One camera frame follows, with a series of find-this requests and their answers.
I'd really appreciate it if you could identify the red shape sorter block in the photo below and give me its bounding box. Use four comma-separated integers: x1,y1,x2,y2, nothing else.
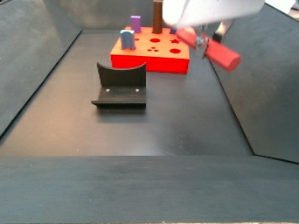
110,27,190,74

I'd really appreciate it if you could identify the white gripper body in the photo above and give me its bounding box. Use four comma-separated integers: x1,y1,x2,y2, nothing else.
163,0,266,29

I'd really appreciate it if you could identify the blue rectangular peg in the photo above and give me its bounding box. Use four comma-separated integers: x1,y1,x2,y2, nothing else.
170,28,176,34

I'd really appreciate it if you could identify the brown round peg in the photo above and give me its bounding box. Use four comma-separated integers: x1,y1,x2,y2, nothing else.
152,0,163,34

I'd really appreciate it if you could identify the black curved peg stand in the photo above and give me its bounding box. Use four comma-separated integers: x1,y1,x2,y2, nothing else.
91,64,147,108

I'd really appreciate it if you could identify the red hexagon peg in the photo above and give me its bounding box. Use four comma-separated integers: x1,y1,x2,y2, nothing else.
176,27,240,72

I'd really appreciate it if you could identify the purple peg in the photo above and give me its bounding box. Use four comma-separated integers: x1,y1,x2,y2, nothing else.
131,15,142,33

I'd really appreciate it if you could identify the grey-blue arch peg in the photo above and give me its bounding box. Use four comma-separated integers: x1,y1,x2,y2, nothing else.
120,30,136,50

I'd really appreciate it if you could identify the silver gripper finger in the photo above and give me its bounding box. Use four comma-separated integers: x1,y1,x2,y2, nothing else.
194,24,210,58
212,19,234,43

